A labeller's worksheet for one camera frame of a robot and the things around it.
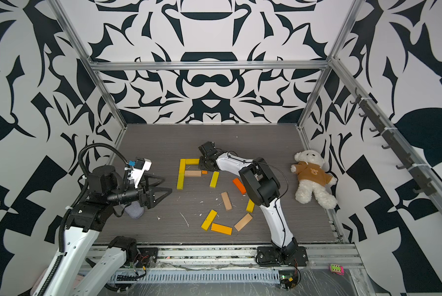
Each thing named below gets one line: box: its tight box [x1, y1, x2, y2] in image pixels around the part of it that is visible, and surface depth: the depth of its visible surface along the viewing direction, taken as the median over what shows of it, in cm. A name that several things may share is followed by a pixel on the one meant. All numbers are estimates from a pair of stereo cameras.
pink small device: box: [329, 263, 346, 276], surface depth 71 cm
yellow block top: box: [185, 158, 200, 165], surface depth 104 cm
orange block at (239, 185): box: [232, 177, 247, 195], surface depth 96 cm
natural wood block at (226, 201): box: [221, 191, 233, 211], surface depth 91 cm
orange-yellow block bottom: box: [210, 222, 233, 236], surface depth 83 cm
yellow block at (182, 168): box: [178, 158, 186, 174], surface depth 101 cm
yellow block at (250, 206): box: [246, 198, 255, 213], surface depth 89 cm
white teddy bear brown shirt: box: [290, 149, 338, 210], surface depth 91 cm
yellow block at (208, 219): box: [201, 209, 218, 232], surface depth 85 cm
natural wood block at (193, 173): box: [185, 170, 202, 177], surface depth 99 cm
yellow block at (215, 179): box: [209, 170, 221, 189], surface depth 98 cm
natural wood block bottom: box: [233, 212, 254, 232], surface depth 84 cm
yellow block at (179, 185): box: [176, 167, 186, 190], surface depth 98 cm
